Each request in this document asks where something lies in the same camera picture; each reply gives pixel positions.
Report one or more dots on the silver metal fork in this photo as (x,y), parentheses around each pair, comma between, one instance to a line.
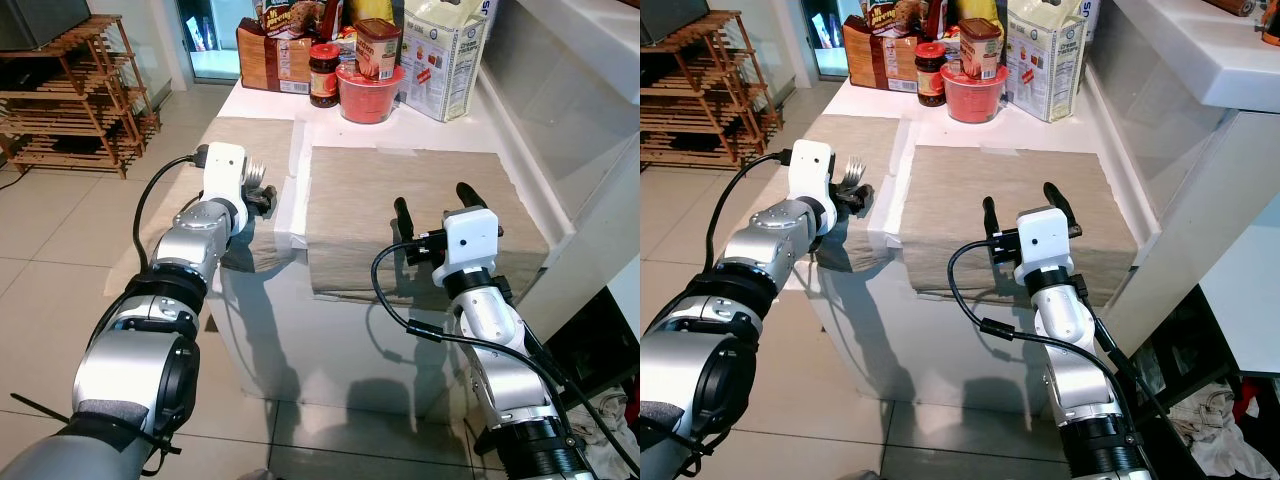
(256,172)
(853,172)

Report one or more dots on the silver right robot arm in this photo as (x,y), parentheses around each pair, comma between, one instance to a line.
(1065,325)
(490,320)

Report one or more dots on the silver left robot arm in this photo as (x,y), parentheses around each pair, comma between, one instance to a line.
(130,370)
(690,370)

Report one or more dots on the beige woven placemat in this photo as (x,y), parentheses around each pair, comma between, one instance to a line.
(870,135)
(360,200)
(950,200)
(260,135)

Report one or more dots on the red plastic bowl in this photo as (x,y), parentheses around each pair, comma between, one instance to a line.
(975,100)
(368,100)

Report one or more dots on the white table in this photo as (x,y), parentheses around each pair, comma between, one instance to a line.
(330,330)
(900,330)

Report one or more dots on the sauce jar with red lid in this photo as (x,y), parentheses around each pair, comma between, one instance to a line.
(930,85)
(323,85)

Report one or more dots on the white paper food bag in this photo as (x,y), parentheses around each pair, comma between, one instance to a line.
(1040,60)
(440,60)

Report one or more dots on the brown bread bag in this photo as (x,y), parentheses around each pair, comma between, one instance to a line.
(265,60)
(870,55)

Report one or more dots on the glass door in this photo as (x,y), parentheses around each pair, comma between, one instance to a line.
(830,50)
(215,50)

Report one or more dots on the colourful snack bag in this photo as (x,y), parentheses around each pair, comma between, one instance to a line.
(285,15)
(890,15)

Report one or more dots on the wooden slatted shelf rack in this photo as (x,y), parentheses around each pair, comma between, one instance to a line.
(60,100)
(690,100)

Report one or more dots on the yellow food bag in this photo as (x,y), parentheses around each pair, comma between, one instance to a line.
(978,8)
(372,8)

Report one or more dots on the white counter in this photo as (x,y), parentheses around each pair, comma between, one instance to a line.
(1200,50)

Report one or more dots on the crumpled white cloth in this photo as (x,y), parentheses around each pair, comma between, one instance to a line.
(600,420)
(1205,415)

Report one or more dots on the black television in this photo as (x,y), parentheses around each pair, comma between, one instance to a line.
(670,15)
(40,20)

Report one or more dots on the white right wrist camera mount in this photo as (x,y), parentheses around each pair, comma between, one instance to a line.
(1045,240)
(470,235)

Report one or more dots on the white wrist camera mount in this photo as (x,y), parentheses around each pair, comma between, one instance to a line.
(470,235)
(810,170)
(222,170)
(1045,240)

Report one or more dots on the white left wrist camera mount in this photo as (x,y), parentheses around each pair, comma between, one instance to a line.
(222,170)
(810,170)

